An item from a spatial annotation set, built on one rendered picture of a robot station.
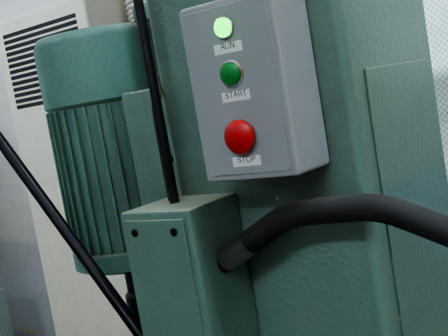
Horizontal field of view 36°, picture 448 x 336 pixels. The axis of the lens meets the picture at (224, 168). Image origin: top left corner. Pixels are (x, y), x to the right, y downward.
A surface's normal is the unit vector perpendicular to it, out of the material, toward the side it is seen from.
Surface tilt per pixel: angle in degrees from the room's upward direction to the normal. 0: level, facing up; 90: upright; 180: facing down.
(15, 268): 90
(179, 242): 90
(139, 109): 90
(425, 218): 56
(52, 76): 90
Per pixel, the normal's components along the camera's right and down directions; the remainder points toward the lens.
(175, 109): -0.58, 0.18
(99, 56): 0.10, 0.09
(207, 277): 0.80, -0.07
